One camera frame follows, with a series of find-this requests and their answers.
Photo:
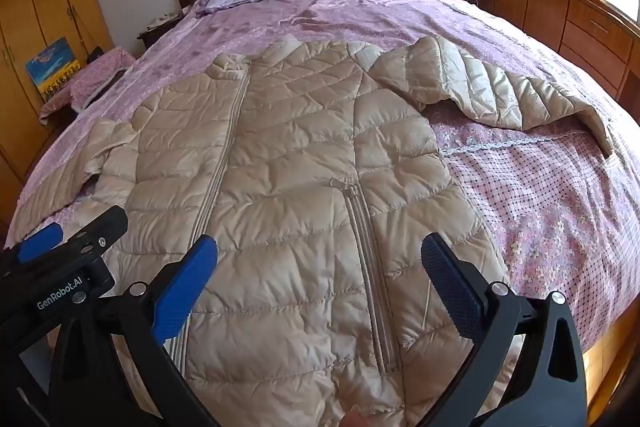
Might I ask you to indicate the pink floral covered stool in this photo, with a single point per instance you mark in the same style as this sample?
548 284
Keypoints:
95 74

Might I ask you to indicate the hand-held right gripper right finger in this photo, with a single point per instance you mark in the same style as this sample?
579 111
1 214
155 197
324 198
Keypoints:
450 287

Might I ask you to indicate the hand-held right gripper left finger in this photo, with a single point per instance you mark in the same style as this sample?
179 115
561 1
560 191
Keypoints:
187 287

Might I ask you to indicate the beige quilted down jacket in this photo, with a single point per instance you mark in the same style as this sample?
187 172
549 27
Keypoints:
290 167

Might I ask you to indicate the wooden dresser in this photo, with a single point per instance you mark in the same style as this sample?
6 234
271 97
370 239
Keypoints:
565 22

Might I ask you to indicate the blue and yellow painting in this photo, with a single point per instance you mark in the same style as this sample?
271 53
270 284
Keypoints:
52 69

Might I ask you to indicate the pink floral bedspread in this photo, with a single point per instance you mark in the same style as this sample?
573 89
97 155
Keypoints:
350 17

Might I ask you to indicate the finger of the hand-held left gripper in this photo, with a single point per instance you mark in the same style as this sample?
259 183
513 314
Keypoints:
41 242
107 222

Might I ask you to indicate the clutter on nightstand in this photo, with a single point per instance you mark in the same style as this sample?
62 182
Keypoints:
160 21

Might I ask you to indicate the dark wooden nightstand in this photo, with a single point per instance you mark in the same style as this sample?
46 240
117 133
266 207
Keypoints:
152 38

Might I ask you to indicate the small dark bag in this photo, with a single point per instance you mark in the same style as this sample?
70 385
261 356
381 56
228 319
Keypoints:
95 54

